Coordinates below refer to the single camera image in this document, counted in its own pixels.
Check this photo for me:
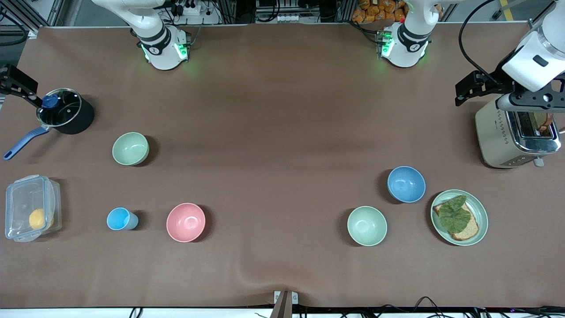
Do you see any light blue cup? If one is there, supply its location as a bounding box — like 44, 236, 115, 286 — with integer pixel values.
107, 207, 139, 231

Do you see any yellow lemon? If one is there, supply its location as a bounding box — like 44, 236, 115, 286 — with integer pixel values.
29, 208, 54, 230

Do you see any grey metal camera bracket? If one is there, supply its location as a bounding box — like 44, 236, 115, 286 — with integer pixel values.
270, 290, 299, 318

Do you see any brown toast slice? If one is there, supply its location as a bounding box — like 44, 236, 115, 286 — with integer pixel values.
532, 112, 555, 136

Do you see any beige and chrome toaster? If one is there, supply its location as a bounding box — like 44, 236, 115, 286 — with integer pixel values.
475, 95, 562, 168

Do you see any blue bowl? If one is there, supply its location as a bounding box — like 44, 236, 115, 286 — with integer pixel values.
387, 166, 426, 204

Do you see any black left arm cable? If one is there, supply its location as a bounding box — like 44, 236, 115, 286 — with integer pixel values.
458, 0, 501, 84

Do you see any black pot with blue handle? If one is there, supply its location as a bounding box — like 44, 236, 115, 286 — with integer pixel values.
4, 88, 95, 160

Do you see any orange snack bag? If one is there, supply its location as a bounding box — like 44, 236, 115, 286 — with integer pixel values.
352, 0, 409, 23

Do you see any pale green plate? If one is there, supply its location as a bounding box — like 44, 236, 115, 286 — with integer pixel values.
431, 189, 489, 246

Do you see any white power strip with plugs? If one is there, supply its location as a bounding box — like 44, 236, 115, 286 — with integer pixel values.
170, 0, 203, 16

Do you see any pale green bowl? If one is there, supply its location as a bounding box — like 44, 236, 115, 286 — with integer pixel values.
112, 132, 150, 166
347, 206, 388, 246

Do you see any brown bread slice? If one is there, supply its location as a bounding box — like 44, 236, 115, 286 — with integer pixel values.
433, 201, 479, 241

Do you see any pink bowl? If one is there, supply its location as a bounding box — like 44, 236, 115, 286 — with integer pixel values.
166, 203, 206, 242

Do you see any glass lid with blue knob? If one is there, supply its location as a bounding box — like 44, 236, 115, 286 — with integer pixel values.
36, 88, 83, 127

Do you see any brown table mat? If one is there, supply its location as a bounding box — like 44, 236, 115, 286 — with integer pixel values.
0, 22, 565, 308

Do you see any clear plastic lidded container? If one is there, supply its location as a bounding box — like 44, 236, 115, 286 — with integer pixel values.
5, 175, 62, 242

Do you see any green lettuce leaf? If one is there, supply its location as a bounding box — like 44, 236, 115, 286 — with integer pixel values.
438, 195, 472, 234

